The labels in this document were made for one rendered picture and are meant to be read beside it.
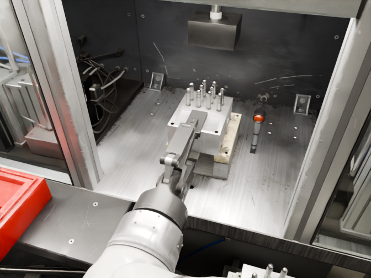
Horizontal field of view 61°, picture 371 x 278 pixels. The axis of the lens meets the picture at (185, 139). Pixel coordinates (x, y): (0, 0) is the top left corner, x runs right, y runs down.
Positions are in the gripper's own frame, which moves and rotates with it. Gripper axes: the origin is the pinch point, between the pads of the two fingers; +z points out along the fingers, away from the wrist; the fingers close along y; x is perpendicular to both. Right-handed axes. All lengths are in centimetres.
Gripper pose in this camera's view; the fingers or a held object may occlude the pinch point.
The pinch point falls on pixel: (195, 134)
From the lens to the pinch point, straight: 57.6
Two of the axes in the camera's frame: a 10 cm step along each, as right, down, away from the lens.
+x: -9.6, -1.9, 2.2
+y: 0.0, -7.5, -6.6
